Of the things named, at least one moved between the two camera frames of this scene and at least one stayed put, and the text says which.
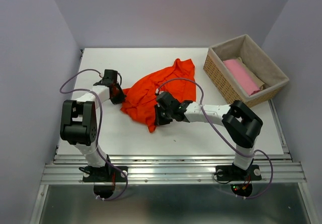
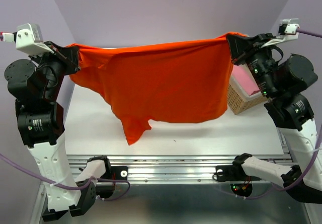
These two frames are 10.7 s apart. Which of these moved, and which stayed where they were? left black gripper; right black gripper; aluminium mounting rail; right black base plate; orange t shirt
Moved: left black gripper; orange t shirt; right black gripper
Stayed: aluminium mounting rail; right black base plate
